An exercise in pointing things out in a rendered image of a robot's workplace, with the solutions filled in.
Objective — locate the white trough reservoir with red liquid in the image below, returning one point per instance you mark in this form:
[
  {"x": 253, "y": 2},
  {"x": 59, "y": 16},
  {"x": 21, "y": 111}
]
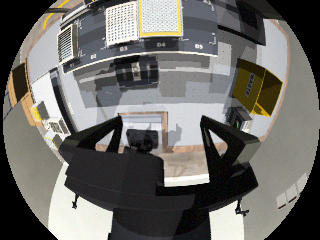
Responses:
[{"x": 53, "y": 121}]

